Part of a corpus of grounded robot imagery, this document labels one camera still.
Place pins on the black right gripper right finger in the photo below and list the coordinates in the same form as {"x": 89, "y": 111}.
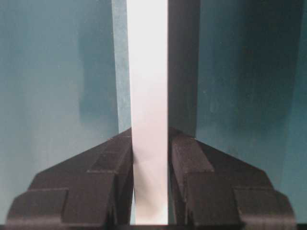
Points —
{"x": 213, "y": 189}

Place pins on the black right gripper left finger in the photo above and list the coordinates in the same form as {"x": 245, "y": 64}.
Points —
{"x": 92, "y": 190}

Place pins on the white wooden board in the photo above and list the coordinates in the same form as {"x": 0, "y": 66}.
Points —
{"x": 140, "y": 49}

